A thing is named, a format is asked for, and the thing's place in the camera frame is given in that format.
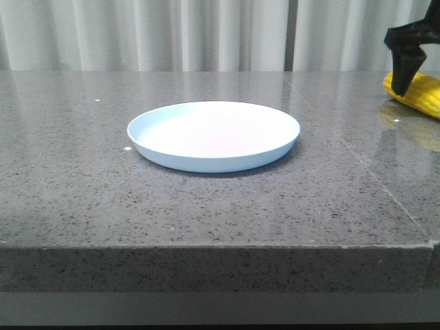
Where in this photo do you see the white pleated curtain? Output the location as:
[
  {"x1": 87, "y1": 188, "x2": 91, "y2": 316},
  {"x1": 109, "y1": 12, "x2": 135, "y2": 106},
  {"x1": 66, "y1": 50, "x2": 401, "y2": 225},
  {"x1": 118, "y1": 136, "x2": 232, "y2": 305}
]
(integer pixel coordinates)
[{"x1": 1, "y1": 1, "x2": 429, "y2": 72}]

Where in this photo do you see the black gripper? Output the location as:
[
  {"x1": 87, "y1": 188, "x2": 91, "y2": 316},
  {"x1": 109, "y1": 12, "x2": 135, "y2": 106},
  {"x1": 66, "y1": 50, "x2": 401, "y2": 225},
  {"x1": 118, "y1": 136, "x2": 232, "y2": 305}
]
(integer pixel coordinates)
[{"x1": 384, "y1": 0, "x2": 439, "y2": 96}]

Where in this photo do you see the light blue round plate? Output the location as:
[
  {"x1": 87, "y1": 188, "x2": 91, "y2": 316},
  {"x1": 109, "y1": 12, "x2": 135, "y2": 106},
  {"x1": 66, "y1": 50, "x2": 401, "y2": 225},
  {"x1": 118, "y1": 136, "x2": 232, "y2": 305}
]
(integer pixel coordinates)
[{"x1": 127, "y1": 101, "x2": 300, "y2": 173}]

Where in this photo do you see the yellow corn cob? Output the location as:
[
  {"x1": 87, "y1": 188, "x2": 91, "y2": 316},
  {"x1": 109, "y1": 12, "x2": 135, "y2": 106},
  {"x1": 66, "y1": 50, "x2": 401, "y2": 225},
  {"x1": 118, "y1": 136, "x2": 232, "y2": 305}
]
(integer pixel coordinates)
[{"x1": 383, "y1": 72, "x2": 439, "y2": 119}]

